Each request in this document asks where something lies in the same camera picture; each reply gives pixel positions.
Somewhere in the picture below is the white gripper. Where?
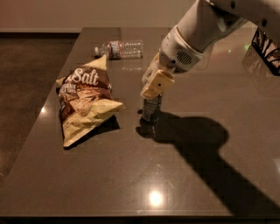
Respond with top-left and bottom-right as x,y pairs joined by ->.
140,26 -> 214,100

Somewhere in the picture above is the silver redbull can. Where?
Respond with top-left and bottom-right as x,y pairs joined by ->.
142,94 -> 162,123

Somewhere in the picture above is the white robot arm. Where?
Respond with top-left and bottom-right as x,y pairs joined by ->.
141,0 -> 280,99

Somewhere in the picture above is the brown salt chip bag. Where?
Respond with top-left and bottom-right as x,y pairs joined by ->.
56,56 -> 124,147

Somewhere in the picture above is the clear plastic water bottle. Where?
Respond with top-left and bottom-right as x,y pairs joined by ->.
94,39 -> 144,60

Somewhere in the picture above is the black mesh utensil holder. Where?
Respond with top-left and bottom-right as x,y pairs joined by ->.
251,28 -> 280,76

